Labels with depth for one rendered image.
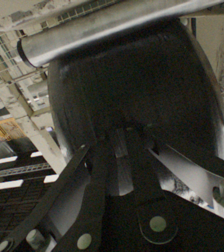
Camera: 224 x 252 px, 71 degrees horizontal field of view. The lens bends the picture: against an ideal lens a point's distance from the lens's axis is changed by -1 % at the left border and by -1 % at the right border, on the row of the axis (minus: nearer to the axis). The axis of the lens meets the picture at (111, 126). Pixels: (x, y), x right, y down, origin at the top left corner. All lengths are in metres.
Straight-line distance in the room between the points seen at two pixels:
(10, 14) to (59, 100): 0.12
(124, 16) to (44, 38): 0.12
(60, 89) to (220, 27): 0.35
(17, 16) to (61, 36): 0.06
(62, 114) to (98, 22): 0.14
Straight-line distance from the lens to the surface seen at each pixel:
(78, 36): 0.26
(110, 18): 0.26
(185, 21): 0.82
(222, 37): 0.44
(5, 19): 0.26
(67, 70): 0.28
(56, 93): 0.28
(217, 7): 0.41
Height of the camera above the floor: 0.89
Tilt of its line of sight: 33 degrees up
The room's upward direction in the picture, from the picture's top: 159 degrees clockwise
